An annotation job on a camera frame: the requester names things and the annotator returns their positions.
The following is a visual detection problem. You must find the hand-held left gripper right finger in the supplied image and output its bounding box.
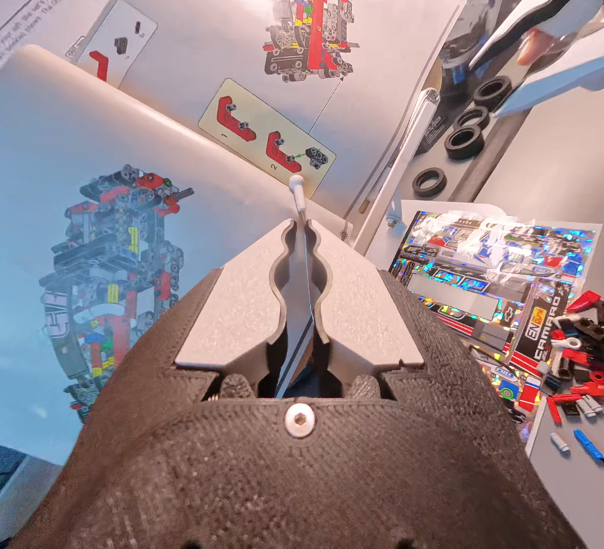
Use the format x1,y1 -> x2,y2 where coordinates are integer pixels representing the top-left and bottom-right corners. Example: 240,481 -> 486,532
304,219 -> 425,389

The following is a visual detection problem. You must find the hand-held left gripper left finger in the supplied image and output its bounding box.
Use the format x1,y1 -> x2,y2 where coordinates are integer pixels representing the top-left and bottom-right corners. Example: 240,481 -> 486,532
174,219 -> 298,390

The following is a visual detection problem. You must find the lego instruction booklet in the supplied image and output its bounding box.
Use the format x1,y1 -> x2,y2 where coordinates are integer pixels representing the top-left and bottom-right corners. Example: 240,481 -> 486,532
0,0 -> 469,467

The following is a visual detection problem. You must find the pile of mixed lego pieces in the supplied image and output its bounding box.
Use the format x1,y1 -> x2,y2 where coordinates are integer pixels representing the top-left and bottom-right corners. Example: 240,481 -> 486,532
540,291 -> 604,462

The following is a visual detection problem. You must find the person's right hand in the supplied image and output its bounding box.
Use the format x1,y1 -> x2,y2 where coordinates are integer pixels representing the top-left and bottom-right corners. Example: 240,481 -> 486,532
517,27 -> 555,65

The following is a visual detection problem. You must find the black rubber tire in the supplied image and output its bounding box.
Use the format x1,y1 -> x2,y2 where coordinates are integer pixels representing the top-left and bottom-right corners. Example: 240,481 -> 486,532
412,167 -> 448,199
453,106 -> 491,132
473,76 -> 514,111
444,126 -> 486,162

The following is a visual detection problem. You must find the holographic sticker sheet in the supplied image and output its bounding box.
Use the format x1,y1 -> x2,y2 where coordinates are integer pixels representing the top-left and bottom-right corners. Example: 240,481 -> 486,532
389,210 -> 604,445

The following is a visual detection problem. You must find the white stand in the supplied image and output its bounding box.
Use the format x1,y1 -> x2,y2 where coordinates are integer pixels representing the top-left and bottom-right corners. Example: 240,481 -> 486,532
288,88 -> 550,457

